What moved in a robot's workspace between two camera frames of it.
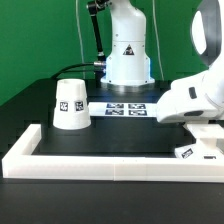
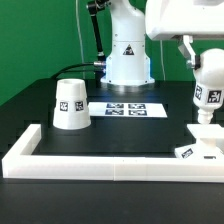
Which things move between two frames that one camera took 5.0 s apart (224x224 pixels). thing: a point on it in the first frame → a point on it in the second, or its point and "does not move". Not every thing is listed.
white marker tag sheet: x=123 y=109 does not move
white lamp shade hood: x=71 y=107 does not move
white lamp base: x=209 y=144 does not move
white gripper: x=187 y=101 → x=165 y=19
